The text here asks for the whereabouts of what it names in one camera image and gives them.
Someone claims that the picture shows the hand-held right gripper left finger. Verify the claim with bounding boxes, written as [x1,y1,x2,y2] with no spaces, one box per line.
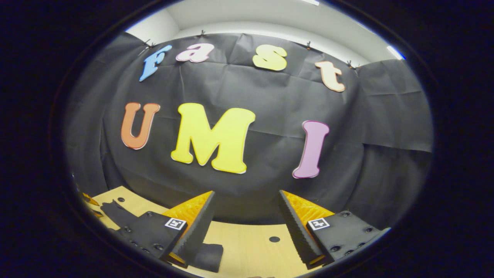
[116,190,216,269]

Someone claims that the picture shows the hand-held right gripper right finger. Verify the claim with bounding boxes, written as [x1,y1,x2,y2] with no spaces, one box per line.
[279,189,391,270]

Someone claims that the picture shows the dark grey jeans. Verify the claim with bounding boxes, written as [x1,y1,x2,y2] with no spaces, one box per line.
[100,200,224,273]

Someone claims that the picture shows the black backdrop cloth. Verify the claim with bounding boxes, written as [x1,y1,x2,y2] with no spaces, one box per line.
[64,32,435,232]

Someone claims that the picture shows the row of black cloth clips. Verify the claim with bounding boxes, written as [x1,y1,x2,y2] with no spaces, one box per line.
[141,30,359,70]

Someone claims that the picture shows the white ceiling light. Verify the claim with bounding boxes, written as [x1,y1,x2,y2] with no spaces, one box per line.
[387,45,406,61]

